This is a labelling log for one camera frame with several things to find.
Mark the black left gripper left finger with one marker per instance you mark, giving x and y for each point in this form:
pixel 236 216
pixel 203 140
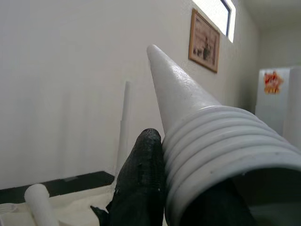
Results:
pixel 141 183

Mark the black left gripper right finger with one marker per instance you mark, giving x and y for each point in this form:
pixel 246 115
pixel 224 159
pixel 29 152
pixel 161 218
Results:
pixel 221 207

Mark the white plastic table top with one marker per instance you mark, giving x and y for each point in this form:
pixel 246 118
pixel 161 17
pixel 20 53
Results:
pixel 77 207

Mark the black tablecloth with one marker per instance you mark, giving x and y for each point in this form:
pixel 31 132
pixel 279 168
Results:
pixel 89 181

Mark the grey tape strip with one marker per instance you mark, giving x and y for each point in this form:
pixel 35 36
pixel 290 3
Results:
pixel 70 179

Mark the white fridge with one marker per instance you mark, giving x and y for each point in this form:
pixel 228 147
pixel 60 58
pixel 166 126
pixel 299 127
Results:
pixel 270 113

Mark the red yellow sticker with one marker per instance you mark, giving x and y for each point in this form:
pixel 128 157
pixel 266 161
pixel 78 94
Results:
pixel 272 82

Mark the wooden framed wall picture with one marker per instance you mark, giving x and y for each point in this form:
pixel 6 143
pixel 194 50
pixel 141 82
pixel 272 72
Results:
pixel 204 42

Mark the bright wall window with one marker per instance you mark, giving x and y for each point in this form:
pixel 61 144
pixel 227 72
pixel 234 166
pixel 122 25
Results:
pixel 211 9

